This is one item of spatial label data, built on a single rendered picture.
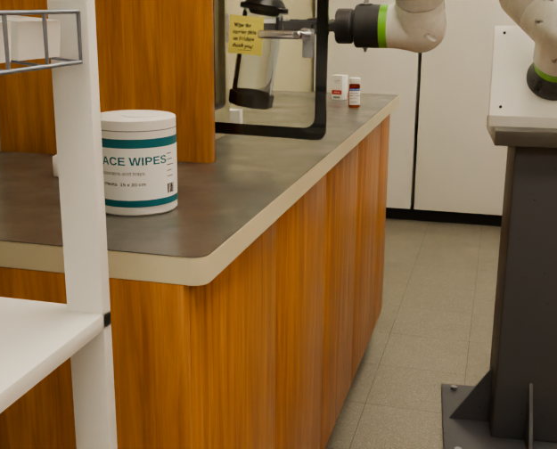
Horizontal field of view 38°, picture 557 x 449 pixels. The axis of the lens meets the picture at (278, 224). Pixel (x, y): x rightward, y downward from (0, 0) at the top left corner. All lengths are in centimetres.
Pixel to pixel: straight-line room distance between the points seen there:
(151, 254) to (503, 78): 149
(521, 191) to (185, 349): 140
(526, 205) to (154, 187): 131
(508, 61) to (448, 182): 250
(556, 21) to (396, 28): 55
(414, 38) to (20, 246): 96
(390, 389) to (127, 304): 181
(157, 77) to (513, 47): 114
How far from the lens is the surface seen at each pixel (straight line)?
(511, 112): 231
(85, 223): 92
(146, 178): 126
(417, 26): 175
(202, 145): 168
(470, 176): 485
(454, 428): 261
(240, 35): 171
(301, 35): 161
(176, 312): 110
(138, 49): 171
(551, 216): 235
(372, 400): 276
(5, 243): 119
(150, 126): 125
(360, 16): 179
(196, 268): 107
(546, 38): 219
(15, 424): 130
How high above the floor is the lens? 126
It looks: 15 degrees down
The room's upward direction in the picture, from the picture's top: straight up
